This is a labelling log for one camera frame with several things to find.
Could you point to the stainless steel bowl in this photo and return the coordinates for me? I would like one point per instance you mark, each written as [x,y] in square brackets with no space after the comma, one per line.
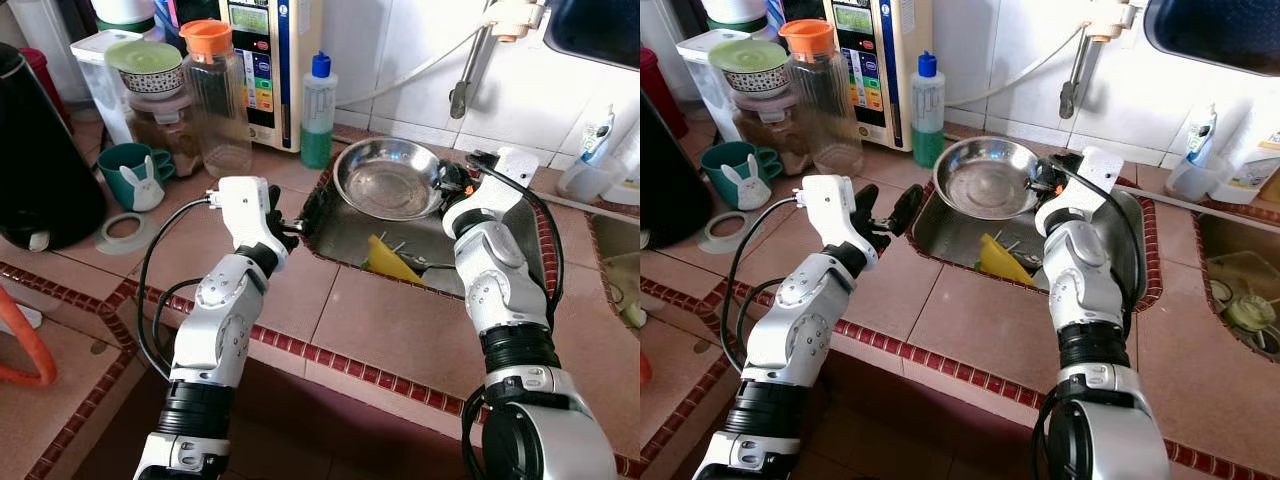
[390,180]
[985,180]

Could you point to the metal fork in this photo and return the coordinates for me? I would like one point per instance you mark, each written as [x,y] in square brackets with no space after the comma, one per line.
[1030,262]
[435,263]

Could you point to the yellow plastic dish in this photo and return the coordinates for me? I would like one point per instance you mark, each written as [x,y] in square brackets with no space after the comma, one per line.
[390,265]
[1000,262]

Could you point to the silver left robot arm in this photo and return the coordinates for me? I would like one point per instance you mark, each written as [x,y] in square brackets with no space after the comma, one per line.
[800,330]
[215,330]

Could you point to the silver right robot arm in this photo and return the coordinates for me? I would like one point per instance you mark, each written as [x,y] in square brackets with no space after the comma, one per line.
[1085,290]
[500,290]

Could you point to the large stainless steel sink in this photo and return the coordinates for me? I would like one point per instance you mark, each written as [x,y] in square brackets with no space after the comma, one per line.
[340,240]
[945,238]

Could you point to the grey hanging tap spout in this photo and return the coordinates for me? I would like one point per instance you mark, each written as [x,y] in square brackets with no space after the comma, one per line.
[460,100]
[1068,100]

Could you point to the green soap bottle blue cap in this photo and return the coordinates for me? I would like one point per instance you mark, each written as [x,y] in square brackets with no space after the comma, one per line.
[318,125]
[928,125]

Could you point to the clear pitcher orange lid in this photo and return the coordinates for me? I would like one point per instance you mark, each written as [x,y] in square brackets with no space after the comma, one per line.
[825,105]
[220,105]

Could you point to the clear plastic cup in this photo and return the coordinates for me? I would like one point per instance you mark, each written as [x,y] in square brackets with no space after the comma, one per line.
[1190,183]
[582,185]

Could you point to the glass jar brown contents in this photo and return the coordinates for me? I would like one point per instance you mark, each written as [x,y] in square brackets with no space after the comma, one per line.
[768,135]
[165,135]

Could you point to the white blue toothbrush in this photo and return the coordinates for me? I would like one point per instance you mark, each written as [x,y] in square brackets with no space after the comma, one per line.
[598,130]
[1203,130]

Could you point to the teal mug white rabbit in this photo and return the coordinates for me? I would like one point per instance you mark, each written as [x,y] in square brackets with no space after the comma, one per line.
[125,170]
[728,168]

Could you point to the cream water ionizer appliance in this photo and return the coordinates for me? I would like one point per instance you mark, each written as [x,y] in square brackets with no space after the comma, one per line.
[900,60]
[290,60]

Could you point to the small steel sink with dishes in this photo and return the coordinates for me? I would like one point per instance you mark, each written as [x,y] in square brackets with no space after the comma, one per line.
[1225,235]
[612,230]

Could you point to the white detergent bottle yellow cap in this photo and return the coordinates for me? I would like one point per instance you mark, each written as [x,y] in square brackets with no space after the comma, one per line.
[628,165]
[1250,160]

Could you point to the clear square food container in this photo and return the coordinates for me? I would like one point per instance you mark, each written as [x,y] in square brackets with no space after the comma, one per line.
[1245,270]
[625,272]

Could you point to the patterned bowl green lid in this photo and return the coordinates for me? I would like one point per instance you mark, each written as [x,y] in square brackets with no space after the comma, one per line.
[145,58]
[748,58]

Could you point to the black kettle appliance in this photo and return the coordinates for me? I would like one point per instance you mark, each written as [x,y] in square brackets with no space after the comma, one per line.
[662,180]
[40,160]

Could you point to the dark blue basin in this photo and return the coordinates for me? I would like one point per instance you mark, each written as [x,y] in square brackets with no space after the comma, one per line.
[600,30]
[1215,35]

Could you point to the clear container white lid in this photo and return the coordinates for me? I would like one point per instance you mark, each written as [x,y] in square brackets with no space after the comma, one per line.
[92,85]
[697,85]

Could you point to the small green cup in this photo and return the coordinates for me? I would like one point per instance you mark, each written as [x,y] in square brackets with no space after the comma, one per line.
[1250,312]
[632,314]

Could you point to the dark red flask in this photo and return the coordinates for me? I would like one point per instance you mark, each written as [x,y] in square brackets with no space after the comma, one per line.
[660,90]
[45,80]

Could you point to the white canister green base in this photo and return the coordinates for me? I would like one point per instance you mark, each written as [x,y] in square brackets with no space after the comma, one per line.
[125,10]
[735,10]

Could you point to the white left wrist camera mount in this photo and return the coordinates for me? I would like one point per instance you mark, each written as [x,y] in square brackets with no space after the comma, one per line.
[243,210]
[825,210]

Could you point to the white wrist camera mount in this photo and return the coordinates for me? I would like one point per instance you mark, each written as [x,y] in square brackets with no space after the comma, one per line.
[243,210]
[510,170]
[825,210]
[1100,168]

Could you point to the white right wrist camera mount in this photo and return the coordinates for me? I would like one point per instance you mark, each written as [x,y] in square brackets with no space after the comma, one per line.
[510,170]
[1100,168]

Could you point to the white wall tap fixture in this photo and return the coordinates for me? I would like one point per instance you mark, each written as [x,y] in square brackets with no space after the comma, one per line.
[1118,18]
[515,18]

